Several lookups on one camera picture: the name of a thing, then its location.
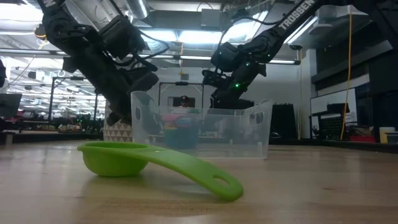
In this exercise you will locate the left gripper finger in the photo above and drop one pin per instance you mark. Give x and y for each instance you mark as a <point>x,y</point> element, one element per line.
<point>119,113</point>

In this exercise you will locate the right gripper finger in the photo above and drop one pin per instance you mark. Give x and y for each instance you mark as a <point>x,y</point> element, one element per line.
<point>224,100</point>

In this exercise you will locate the clear plastic basket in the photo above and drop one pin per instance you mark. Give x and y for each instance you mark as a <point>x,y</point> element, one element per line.
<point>217,133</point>

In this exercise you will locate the green measuring cup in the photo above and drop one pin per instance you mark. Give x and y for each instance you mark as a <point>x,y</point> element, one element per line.
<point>112,161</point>

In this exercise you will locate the large teal measuring cup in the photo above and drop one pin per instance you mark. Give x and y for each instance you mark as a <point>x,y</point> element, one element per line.
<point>182,138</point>

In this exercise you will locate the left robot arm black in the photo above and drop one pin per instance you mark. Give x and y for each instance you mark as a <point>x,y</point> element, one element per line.
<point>62,25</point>

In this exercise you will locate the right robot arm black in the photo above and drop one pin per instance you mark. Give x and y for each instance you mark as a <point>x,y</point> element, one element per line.
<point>298,15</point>

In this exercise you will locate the potted plant white patterned pot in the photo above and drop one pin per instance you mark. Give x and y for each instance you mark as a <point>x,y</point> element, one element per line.
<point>118,133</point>

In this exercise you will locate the person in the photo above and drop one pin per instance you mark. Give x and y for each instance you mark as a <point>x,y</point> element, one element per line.
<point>184,101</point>

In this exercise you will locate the long ceiling light bar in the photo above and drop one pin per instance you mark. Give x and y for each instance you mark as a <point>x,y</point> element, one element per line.
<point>192,57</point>

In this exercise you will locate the black cabinet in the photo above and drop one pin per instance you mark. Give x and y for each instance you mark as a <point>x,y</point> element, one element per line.
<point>286,121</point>

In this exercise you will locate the dark monitor screen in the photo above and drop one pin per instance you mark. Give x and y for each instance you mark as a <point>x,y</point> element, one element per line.
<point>9,105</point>

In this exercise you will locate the black mesh cart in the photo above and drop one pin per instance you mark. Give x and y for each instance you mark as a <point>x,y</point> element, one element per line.
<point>331,127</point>

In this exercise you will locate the red box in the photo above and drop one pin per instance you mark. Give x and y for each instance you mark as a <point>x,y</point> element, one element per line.
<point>362,138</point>

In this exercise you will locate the yellow white container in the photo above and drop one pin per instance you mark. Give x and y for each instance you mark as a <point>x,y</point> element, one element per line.
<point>385,133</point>

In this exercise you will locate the black stand frame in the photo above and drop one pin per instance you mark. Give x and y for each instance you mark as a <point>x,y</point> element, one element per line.
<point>51,99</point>
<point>182,83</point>

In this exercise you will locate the white board black frame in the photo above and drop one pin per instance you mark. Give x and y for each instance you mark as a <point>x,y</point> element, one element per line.
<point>334,98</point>

